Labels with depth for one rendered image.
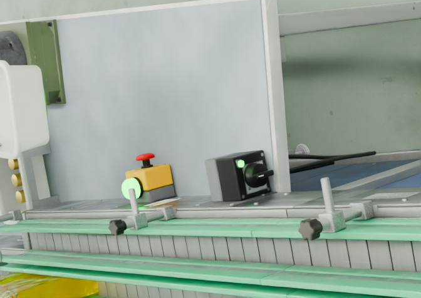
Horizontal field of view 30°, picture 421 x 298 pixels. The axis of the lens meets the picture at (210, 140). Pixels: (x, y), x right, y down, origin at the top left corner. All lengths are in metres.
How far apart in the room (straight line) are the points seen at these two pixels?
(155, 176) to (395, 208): 0.65
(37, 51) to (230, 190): 0.71
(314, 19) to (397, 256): 0.59
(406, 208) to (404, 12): 0.77
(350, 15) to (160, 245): 0.60
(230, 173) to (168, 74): 0.32
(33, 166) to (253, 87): 0.79
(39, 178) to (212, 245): 0.75
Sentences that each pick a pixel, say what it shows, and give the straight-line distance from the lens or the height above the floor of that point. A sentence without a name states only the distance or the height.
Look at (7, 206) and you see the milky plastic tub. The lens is 2.18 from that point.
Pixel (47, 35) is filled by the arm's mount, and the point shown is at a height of 0.78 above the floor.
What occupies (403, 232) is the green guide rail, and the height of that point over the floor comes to 0.96.
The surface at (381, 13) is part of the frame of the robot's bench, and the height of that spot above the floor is 0.36.
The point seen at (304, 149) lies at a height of 0.01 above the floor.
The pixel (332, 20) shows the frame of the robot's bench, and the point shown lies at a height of 0.52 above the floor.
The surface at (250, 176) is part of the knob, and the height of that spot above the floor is 0.82.
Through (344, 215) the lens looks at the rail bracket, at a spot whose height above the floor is 0.94.
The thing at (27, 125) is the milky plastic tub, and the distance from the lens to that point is 1.41.
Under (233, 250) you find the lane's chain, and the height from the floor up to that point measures 0.88.
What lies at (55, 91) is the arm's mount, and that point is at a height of 0.77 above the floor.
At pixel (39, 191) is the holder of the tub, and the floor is 0.80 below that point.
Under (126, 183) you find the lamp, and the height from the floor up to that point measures 0.85.
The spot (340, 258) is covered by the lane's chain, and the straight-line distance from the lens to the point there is 1.20.
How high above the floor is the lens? 1.75
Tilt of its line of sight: 40 degrees down
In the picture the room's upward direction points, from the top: 103 degrees counter-clockwise
